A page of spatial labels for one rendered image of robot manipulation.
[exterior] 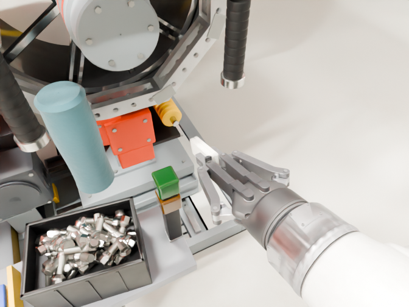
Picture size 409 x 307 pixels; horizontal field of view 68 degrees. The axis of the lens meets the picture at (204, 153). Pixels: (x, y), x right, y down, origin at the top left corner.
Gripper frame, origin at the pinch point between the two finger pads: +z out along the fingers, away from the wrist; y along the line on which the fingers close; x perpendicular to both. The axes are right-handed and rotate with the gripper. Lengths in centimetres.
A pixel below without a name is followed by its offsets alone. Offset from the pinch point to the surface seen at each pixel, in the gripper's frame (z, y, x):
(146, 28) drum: 11.4, 1.0, -18.5
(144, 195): 50, 3, 44
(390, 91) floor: 57, -149, 57
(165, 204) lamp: 3.0, 8.0, 9.2
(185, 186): 45, -11, 44
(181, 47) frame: 32.5, -13.5, -7.9
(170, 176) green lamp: 2.8, 5.8, 3.6
